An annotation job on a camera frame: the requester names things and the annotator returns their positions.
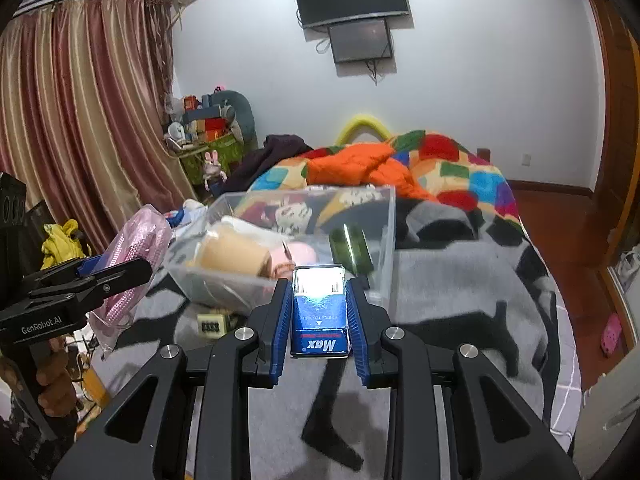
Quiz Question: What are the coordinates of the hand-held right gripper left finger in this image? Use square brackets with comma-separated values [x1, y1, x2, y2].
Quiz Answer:
[50, 277, 294, 480]

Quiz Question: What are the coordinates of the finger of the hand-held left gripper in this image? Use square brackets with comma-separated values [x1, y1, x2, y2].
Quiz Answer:
[27, 258, 153, 313]
[20, 255, 113, 292]

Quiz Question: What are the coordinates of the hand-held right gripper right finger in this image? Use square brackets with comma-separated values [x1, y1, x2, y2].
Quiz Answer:
[345, 277, 583, 480]

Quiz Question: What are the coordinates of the blue cardboard box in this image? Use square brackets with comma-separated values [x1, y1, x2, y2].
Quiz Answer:
[290, 266, 351, 359]

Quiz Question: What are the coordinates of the bag of pink rope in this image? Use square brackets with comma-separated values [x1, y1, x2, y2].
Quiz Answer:
[87, 205, 173, 361]

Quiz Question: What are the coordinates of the pink round container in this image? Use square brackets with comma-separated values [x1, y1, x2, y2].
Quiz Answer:
[270, 240, 317, 281]

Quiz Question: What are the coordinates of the beige roll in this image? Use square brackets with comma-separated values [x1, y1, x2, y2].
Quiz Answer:
[187, 225, 273, 278]

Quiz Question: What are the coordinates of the clear plastic storage bin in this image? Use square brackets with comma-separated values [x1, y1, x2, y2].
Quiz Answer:
[167, 185, 397, 316]

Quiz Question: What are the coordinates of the person's left forearm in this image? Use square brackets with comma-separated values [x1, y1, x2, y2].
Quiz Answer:
[0, 400, 51, 480]

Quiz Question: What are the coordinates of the person's left hand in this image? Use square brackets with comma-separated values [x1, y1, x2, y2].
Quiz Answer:
[37, 337, 78, 413]

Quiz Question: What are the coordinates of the yellow cloth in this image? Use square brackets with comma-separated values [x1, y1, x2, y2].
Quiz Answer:
[41, 220, 86, 268]

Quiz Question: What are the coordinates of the small combination lock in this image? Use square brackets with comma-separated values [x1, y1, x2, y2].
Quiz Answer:
[196, 312, 236, 336]

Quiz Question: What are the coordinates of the green bottle with white label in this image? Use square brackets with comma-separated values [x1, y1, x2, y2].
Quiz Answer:
[329, 225, 375, 277]

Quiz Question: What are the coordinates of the white packet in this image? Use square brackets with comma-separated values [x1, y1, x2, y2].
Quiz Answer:
[162, 199, 208, 228]

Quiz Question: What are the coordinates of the grey and black blanket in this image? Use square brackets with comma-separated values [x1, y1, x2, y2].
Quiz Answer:
[65, 195, 583, 480]

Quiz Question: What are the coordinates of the white cloth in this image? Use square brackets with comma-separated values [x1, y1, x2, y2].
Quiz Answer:
[220, 215, 281, 241]

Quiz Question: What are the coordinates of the pink bunny toy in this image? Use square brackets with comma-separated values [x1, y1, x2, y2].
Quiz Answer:
[202, 151, 226, 181]

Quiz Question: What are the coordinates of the striped pink and gold curtain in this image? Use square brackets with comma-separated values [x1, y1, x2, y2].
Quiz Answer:
[0, 0, 201, 261]

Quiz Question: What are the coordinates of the orange padded jacket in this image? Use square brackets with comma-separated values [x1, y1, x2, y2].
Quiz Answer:
[305, 142, 441, 201]

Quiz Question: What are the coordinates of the green side table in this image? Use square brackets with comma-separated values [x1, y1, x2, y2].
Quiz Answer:
[177, 132, 251, 193]

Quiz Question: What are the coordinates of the dark purple cloth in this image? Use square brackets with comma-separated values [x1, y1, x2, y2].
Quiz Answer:
[232, 134, 316, 193]

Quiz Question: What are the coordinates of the pile of colourful boxes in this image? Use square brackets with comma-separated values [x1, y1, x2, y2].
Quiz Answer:
[180, 95, 236, 143]

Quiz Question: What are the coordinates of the colourful patchwork quilt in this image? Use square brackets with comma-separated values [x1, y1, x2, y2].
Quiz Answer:
[235, 130, 523, 241]

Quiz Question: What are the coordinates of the yellow pillow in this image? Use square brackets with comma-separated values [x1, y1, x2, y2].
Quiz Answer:
[334, 114, 396, 148]

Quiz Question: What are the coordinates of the grey-green cushion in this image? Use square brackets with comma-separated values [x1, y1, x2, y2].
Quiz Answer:
[212, 90, 258, 151]

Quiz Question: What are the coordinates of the pink clog shoe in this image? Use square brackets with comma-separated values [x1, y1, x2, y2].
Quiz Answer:
[600, 312, 623, 356]

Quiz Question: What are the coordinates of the white bag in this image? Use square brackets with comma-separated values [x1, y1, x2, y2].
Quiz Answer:
[612, 247, 640, 291]

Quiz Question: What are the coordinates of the wooden wardrobe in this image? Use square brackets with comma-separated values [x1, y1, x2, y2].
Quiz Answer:
[585, 0, 640, 301]

